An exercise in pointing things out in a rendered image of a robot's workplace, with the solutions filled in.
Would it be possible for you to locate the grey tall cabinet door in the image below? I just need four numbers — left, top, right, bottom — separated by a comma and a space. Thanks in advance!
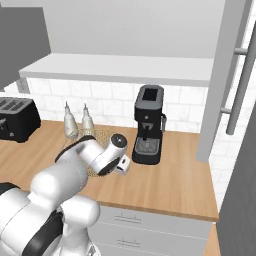
195, 0, 255, 163

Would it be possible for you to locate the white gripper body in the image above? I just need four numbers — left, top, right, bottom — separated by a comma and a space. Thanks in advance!
115, 164, 130, 177

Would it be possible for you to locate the white wall cabinet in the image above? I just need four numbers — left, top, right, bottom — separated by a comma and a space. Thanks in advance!
18, 0, 228, 88

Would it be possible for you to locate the pale glass dispenser bottle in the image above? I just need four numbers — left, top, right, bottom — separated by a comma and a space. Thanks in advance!
63, 101, 80, 140
81, 103, 96, 137

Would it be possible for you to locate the woven wicker basket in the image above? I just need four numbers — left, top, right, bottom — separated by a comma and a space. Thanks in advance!
62, 127, 117, 178

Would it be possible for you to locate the dark grey fridge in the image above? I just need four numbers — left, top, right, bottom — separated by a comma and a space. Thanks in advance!
216, 106, 256, 256

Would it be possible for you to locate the black coffee machine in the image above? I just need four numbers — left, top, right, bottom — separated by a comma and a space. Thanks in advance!
131, 84, 167, 166

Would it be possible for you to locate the white wall socket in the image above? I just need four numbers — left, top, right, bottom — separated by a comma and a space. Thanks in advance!
16, 77, 31, 95

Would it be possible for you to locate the grey range hood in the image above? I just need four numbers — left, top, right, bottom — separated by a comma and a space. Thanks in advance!
0, 6, 52, 91

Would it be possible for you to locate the black toaster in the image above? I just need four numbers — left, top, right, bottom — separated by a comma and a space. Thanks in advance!
0, 97, 42, 144

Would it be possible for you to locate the grey drawer handle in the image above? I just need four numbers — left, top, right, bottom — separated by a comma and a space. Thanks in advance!
114, 213, 142, 224

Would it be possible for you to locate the grey bar handle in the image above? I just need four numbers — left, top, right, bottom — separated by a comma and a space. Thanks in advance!
220, 19, 256, 136

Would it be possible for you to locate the white drawer front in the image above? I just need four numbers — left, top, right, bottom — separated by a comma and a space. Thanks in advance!
88, 221, 208, 256
95, 204, 213, 240

